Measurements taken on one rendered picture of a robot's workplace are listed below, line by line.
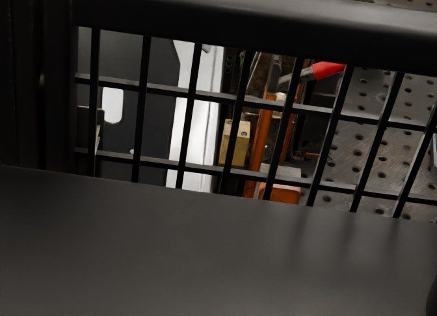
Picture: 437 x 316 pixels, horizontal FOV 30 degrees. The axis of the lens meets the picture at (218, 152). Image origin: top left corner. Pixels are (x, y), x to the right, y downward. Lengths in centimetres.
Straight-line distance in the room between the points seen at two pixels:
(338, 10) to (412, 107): 143
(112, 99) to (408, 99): 83
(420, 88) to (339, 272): 147
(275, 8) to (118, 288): 15
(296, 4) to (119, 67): 42
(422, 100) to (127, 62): 114
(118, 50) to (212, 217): 36
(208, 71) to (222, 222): 84
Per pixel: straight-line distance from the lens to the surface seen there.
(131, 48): 77
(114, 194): 44
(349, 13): 39
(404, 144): 171
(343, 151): 164
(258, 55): 110
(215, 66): 127
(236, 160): 108
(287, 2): 39
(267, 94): 98
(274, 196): 81
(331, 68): 109
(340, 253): 44
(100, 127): 47
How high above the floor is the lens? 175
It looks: 42 degrees down
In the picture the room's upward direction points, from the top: 10 degrees clockwise
